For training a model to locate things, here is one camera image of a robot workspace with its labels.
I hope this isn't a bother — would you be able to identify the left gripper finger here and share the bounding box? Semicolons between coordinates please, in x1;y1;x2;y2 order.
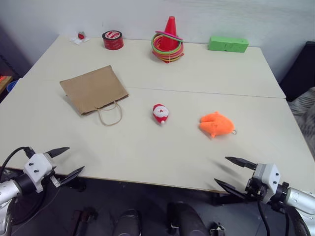
47;147;70;158
60;166;86;186

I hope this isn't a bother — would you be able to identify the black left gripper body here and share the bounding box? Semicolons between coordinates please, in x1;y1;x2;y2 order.
43;152;63;189

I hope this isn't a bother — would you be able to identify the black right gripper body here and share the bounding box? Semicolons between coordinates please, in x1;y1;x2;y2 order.
244;177;269;204

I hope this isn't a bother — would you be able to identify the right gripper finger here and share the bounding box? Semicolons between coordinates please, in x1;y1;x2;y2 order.
224;156;257;171
214;178;247;200

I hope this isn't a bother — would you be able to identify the brown paper bag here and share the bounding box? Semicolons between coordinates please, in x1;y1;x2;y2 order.
59;64;130;127

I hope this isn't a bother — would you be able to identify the orange plush fish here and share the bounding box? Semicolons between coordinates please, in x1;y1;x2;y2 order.
198;111;238;139

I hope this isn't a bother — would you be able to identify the dark reddish floor object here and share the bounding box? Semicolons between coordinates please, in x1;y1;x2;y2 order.
70;207;99;236

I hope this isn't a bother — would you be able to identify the large dark rounded shape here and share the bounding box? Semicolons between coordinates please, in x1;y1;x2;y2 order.
166;202;210;236

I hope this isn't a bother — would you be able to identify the small dark rounded shape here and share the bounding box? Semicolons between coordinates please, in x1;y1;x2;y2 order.
112;208;143;236

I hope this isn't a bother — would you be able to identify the grey patterned blanket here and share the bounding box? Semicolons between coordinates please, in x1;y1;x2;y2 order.
287;86;315;159

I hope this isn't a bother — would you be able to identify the wooden shelf board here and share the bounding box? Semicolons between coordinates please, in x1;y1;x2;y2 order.
0;75;13;94

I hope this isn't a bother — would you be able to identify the small santa claus toy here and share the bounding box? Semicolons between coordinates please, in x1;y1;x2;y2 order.
152;103;171;127

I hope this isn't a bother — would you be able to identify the green foam block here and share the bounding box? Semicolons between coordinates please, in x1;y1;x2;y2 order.
208;35;250;54

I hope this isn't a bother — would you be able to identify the red tape roll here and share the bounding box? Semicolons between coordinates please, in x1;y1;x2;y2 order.
101;30;125;51

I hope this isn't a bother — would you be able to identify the red traffic cone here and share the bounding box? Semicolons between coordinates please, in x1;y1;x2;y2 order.
160;16;185;65

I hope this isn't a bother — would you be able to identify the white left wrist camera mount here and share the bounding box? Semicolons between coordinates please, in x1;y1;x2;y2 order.
24;153;54;194

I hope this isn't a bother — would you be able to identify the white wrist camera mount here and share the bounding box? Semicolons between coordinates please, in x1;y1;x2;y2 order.
252;163;282;198
24;153;54;194

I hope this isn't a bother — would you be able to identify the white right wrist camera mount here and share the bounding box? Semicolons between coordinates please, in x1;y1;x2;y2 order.
252;163;282;198

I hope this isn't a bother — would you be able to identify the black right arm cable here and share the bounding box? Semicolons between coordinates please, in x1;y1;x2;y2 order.
255;199;274;236

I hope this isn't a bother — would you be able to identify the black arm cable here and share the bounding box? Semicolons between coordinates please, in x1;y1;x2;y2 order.
0;147;35;176
255;199;274;236

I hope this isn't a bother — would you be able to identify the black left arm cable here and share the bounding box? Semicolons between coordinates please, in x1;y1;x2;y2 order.
0;147;35;176

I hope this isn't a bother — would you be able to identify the orange plastic ring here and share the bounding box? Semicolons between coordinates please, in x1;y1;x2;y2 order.
153;50;184;62

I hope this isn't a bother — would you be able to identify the yellow plastic ring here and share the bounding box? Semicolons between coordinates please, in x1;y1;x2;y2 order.
152;48;184;59

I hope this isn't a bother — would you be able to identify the tilted pink plastic ring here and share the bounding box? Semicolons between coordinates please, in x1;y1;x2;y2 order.
155;30;185;42

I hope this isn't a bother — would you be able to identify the green plastic ring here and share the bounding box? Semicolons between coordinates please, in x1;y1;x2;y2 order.
150;33;184;51

